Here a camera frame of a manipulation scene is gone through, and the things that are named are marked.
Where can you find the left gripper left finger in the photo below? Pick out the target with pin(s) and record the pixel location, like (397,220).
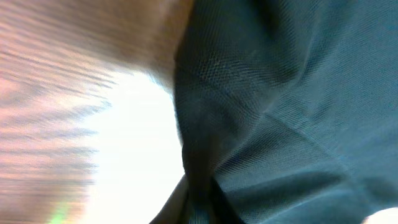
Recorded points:
(173,211)

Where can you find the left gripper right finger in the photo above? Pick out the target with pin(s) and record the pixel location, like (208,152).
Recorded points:
(223,211)

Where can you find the black polo shirt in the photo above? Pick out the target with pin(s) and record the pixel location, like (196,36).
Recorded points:
(291,106)

